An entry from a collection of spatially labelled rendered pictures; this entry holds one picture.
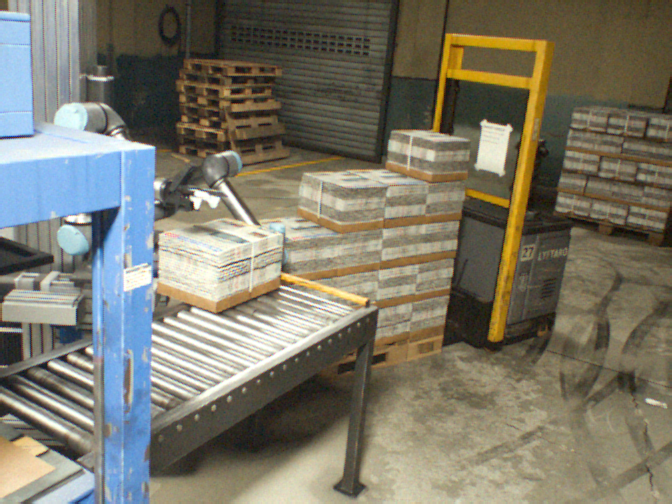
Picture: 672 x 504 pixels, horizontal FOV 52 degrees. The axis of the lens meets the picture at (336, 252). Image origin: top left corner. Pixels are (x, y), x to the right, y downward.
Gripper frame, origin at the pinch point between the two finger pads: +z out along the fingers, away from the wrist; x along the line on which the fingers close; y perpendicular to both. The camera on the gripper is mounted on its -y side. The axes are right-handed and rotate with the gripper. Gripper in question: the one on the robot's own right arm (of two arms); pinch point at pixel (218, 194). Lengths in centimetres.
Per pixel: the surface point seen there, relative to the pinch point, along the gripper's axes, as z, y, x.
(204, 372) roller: 19, 49, 28
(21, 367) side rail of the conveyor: -24, 51, 54
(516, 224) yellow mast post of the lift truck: 73, 11, -212
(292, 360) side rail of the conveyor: 36, 46, 5
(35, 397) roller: -11, 54, 62
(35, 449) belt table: 8, 55, 81
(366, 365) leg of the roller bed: 45, 60, -48
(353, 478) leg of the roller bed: 45, 110, -55
